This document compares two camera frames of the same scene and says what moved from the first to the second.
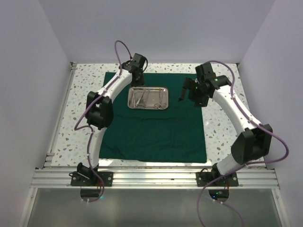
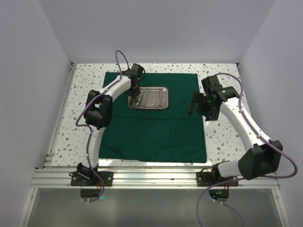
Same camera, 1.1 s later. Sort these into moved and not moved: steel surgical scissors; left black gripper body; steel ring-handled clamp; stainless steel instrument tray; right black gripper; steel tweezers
Moved: left black gripper body; right black gripper
Not moved: steel ring-handled clamp; stainless steel instrument tray; steel tweezers; steel surgical scissors
